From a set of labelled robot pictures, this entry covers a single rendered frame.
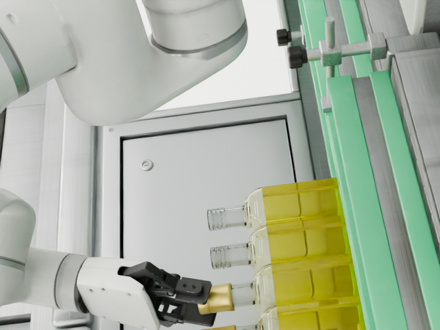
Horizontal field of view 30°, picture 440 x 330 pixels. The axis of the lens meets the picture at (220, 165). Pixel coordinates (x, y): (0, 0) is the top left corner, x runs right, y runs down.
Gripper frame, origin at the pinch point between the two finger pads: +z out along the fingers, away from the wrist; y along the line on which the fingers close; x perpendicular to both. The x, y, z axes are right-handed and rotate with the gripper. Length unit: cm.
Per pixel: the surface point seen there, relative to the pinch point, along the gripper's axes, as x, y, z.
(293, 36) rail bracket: 52, -1, 1
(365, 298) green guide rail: 1.0, 5.6, 21.0
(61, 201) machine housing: 19.5, -10.1, -30.5
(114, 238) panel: 13.9, -10.1, -19.2
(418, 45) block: 32.0, 16.8, 23.1
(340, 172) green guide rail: 17.9, 7.0, 15.3
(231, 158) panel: 32.2, -10.1, -5.3
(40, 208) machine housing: 18.9, -12.0, -34.5
